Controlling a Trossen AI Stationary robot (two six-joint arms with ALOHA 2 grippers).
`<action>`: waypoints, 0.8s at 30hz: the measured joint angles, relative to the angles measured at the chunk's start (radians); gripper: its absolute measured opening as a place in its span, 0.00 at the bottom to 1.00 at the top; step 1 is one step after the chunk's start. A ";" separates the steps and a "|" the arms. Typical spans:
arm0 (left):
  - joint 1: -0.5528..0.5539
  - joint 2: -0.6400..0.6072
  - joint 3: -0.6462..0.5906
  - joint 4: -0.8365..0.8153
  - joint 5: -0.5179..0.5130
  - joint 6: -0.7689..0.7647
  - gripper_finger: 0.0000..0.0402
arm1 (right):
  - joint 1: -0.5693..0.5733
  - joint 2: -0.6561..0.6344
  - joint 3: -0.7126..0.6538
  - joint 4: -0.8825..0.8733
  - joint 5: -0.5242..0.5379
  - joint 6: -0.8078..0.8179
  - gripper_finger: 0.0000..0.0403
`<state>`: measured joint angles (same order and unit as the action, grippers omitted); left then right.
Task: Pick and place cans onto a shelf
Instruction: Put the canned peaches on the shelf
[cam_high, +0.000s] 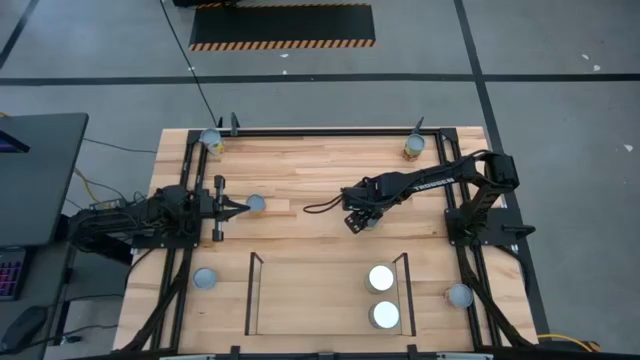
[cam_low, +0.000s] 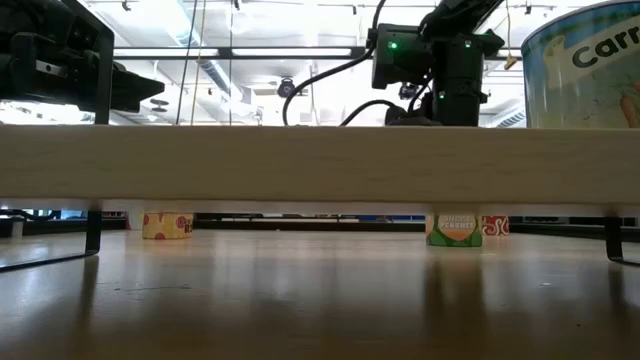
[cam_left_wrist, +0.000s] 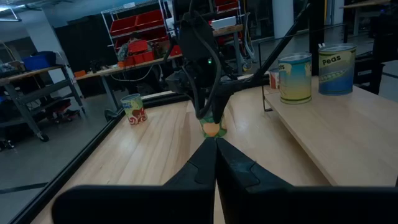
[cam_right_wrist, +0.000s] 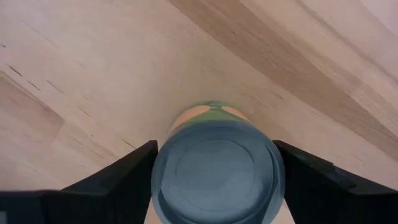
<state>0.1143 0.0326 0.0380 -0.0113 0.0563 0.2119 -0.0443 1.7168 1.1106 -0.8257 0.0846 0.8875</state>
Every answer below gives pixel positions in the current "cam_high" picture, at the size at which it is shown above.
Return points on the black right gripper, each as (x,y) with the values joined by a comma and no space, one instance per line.
(362,197)

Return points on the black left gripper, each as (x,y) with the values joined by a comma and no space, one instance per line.
(207,207)

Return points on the grey-lid can red fruit label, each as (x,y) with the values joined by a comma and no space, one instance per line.
(256,202)

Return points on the grey-lid can yellow green label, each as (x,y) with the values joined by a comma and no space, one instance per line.
(374,225)

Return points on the plain grey-lid can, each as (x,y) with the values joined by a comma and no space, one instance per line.
(205,278)

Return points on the grey-lid can green red label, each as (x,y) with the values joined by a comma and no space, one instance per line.
(415,144)

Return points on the shiny-lid can olive label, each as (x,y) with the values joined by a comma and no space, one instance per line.
(381,278)

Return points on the shiny-lid can dark label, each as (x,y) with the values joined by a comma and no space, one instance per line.
(386,314)

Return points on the grey-lid can red beige label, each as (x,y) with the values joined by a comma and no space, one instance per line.
(460,296)

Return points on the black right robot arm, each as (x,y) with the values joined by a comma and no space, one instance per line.
(435,180)

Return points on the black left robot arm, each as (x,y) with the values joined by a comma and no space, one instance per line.
(150,215)

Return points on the black clamp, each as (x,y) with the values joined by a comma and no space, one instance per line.
(234,124)
(234,350)
(412,350)
(419,125)

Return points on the clear acrylic tray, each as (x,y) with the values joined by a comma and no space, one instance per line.
(315,300)

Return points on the black desk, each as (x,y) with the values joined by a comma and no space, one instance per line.
(45,190)

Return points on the black hazard-striped floor mat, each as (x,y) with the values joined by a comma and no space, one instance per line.
(282,22)

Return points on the computer keyboard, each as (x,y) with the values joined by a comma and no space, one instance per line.
(10,275)

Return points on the computer monitor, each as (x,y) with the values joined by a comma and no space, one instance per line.
(9,144)

